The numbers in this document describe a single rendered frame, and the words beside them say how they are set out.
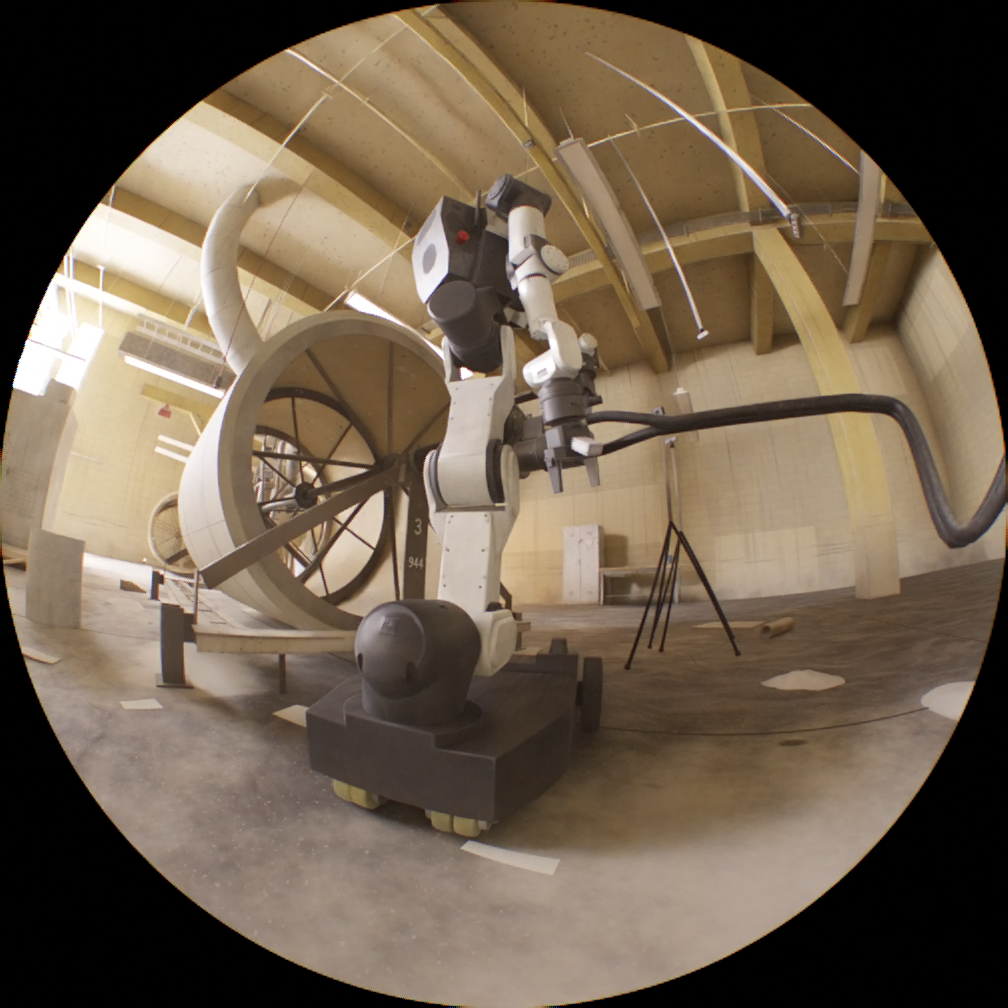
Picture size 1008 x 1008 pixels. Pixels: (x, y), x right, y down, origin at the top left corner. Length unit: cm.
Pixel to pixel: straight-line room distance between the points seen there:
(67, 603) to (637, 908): 189
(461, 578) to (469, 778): 41
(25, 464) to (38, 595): 506
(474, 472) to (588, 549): 800
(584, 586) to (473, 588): 797
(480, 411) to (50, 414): 661
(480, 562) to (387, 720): 38
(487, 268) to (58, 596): 193
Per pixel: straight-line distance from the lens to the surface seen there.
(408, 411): 261
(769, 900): 53
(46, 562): 182
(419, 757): 50
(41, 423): 689
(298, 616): 147
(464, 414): 82
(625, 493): 962
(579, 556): 874
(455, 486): 74
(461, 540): 75
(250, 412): 147
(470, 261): 98
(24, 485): 676
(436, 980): 43
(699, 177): 754
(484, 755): 47
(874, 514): 515
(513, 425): 128
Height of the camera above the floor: 38
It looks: 14 degrees up
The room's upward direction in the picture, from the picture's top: 1 degrees clockwise
